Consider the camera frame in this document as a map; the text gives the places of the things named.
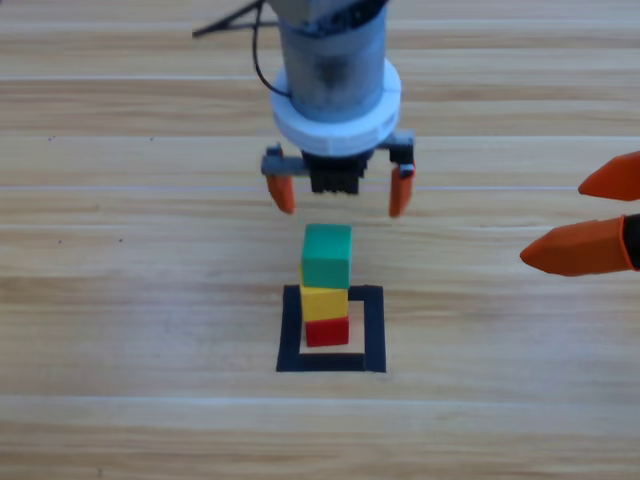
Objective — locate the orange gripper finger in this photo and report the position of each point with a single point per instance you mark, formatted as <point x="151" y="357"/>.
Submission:
<point x="282" y="192"/>
<point x="580" y="250"/>
<point x="401" y="192"/>
<point x="617" y="180"/>

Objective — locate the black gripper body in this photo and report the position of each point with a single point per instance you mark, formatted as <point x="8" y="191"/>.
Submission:
<point x="335" y="177"/>

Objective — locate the green cube block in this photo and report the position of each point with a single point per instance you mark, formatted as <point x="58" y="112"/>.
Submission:
<point x="327" y="257"/>

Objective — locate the yellow cube block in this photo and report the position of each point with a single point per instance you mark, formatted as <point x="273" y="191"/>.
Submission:
<point x="325" y="302"/>

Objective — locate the red cube block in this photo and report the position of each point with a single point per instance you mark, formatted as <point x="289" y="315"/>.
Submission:
<point x="327" y="332"/>

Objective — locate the black tape square outline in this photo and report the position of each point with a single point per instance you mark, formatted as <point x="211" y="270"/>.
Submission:
<point x="290" y="345"/>

